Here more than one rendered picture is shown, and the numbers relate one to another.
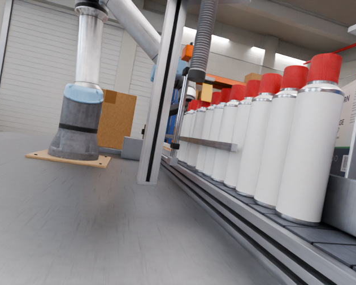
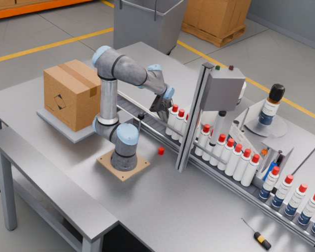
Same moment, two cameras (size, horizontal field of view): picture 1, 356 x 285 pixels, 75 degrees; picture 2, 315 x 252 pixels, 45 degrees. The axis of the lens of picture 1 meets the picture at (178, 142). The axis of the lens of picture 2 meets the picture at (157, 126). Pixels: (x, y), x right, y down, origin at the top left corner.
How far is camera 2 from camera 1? 1.90 m
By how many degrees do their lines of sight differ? 53
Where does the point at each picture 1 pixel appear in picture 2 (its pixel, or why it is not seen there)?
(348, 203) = (255, 180)
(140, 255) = (225, 209)
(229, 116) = (220, 148)
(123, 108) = not seen: hidden behind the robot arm
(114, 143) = not seen: hidden behind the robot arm
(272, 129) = (241, 166)
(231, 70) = not seen: outside the picture
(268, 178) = (238, 176)
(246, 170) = (230, 170)
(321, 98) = (255, 167)
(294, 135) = (248, 172)
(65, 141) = (130, 163)
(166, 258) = (228, 206)
